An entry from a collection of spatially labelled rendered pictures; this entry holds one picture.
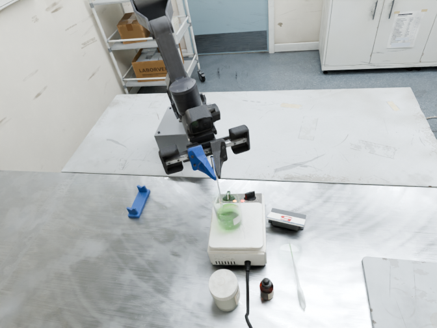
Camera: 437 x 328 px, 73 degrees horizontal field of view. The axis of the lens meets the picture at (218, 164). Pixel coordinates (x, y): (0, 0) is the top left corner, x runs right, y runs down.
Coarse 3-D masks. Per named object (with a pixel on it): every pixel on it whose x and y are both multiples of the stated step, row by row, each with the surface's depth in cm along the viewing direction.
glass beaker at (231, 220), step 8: (216, 192) 64; (224, 192) 65; (232, 192) 65; (216, 200) 65; (224, 200) 67; (232, 200) 67; (240, 200) 62; (216, 208) 61; (240, 208) 63; (216, 216) 65; (224, 216) 62; (232, 216) 62; (240, 216) 64; (224, 224) 64; (232, 224) 64; (240, 224) 66
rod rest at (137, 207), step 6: (138, 186) 87; (144, 186) 87; (138, 192) 89; (144, 192) 89; (138, 198) 87; (144, 198) 87; (132, 204) 86; (138, 204) 86; (144, 204) 86; (132, 210) 82; (138, 210) 84; (132, 216) 83; (138, 216) 83
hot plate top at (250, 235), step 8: (248, 208) 70; (256, 208) 70; (248, 216) 68; (256, 216) 68; (216, 224) 68; (248, 224) 67; (256, 224) 67; (216, 232) 67; (224, 232) 66; (232, 232) 66; (240, 232) 66; (248, 232) 65; (256, 232) 65; (216, 240) 65; (224, 240) 65; (232, 240) 65; (240, 240) 64; (248, 240) 64; (256, 240) 64; (216, 248) 64; (224, 248) 64; (232, 248) 64; (240, 248) 63; (248, 248) 63; (256, 248) 63
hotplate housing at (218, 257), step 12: (264, 204) 74; (264, 216) 70; (264, 228) 68; (264, 240) 66; (216, 252) 66; (228, 252) 65; (240, 252) 65; (252, 252) 64; (264, 252) 64; (216, 264) 69; (228, 264) 69; (240, 264) 68; (252, 264) 68; (264, 264) 67
